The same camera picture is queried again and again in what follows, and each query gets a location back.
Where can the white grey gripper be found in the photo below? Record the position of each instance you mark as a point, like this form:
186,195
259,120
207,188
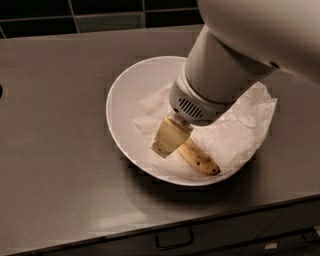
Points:
190,106

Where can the yellow spotted banana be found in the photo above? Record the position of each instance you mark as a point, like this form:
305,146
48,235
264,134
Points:
197,158

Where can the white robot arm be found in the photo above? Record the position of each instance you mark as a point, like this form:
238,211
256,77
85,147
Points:
241,42

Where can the white bowl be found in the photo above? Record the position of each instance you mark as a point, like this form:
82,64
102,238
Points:
135,83

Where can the white crumpled paper sheet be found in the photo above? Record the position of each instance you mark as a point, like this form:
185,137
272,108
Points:
231,140

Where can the dark cabinet drawer front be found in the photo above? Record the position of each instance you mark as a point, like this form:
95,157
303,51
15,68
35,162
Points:
276,231

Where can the black drawer handle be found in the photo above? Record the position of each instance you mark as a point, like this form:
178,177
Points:
174,238

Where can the black handle at right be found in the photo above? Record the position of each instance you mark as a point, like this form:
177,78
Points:
311,236

